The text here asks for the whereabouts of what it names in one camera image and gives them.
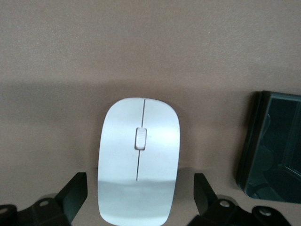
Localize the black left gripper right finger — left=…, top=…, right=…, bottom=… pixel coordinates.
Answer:
left=190, top=173, right=290, bottom=226

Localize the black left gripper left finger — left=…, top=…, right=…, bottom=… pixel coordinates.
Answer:
left=0, top=172, right=88, bottom=226

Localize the white computer mouse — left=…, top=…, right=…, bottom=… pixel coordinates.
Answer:
left=97, top=97, right=182, bottom=226

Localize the black phone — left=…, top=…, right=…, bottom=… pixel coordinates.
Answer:
left=236, top=90, right=301, bottom=204

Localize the brown table cover mat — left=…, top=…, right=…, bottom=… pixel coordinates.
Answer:
left=0, top=0, right=301, bottom=226

